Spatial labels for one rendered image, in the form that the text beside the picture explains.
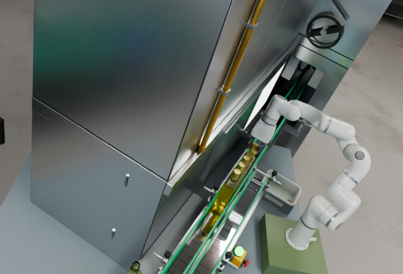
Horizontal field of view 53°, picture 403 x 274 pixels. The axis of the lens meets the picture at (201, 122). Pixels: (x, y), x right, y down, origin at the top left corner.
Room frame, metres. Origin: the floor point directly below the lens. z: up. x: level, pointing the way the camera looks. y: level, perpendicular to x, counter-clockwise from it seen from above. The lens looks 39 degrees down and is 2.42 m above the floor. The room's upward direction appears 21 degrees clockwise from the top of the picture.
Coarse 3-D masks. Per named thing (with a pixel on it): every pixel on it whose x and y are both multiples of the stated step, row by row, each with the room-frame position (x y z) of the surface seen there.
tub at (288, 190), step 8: (264, 176) 1.70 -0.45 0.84; (280, 176) 1.75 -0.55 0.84; (272, 184) 1.74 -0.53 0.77; (288, 184) 1.73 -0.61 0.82; (296, 184) 1.73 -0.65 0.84; (272, 192) 1.60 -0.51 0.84; (280, 192) 1.69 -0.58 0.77; (288, 192) 1.72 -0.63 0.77; (296, 192) 1.71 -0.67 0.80; (296, 200) 1.61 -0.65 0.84
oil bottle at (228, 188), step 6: (228, 180) 1.31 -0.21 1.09; (222, 186) 1.30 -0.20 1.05; (228, 186) 1.29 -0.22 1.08; (234, 186) 1.30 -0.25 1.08; (222, 192) 1.30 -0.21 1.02; (228, 192) 1.29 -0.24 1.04; (216, 198) 1.30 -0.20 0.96; (222, 198) 1.29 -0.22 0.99; (228, 198) 1.29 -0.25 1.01; (216, 204) 1.30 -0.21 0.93; (222, 204) 1.29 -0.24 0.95; (216, 210) 1.29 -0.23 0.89; (222, 210) 1.29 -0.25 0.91
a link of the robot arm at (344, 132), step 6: (336, 120) 1.57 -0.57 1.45; (330, 126) 1.54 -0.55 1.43; (336, 126) 1.54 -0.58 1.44; (342, 126) 1.55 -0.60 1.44; (348, 126) 1.56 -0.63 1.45; (330, 132) 1.53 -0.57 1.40; (336, 132) 1.53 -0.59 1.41; (342, 132) 1.53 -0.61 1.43; (348, 132) 1.53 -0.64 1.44; (354, 132) 1.54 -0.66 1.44; (336, 138) 1.61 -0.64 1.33; (342, 138) 1.53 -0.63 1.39; (348, 138) 1.52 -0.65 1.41; (354, 138) 1.62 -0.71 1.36; (342, 144) 1.59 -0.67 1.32; (348, 144) 1.59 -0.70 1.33; (342, 150) 1.58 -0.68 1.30
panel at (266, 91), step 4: (280, 72) 2.20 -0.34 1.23; (276, 76) 2.13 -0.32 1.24; (272, 80) 2.04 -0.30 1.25; (268, 84) 1.94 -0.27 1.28; (272, 84) 2.12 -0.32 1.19; (264, 88) 1.88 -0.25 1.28; (268, 88) 2.02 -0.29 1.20; (264, 92) 1.96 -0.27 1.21; (268, 92) 2.12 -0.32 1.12; (260, 96) 1.86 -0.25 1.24; (264, 96) 2.03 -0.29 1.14; (260, 100) 1.94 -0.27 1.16; (264, 100) 2.13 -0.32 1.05; (256, 104) 1.86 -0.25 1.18; (260, 104) 2.03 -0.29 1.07; (256, 108) 1.93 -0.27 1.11; (252, 112) 1.86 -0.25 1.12; (256, 112) 2.01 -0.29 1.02; (252, 116) 1.95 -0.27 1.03; (248, 120) 1.85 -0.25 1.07
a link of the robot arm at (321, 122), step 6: (288, 102) 1.65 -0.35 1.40; (294, 102) 1.63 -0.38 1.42; (300, 102) 1.67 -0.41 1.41; (300, 108) 1.61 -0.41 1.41; (306, 108) 1.65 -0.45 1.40; (312, 108) 1.65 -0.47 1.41; (300, 114) 1.64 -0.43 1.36; (306, 114) 1.64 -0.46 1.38; (312, 114) 1.63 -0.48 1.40; (318, 114) 1.60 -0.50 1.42; (324, 114) 1.59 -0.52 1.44; (306, 120) 1.63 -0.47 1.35; (312, 120) 1.61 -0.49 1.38; (318, 120) 1.57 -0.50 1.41; (324, 120) 1.55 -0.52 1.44; (330, 120) 1.56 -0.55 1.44; (318, 126) 1.55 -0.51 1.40; (324, 126) 1.54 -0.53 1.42; (324, 132) 1.54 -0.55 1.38
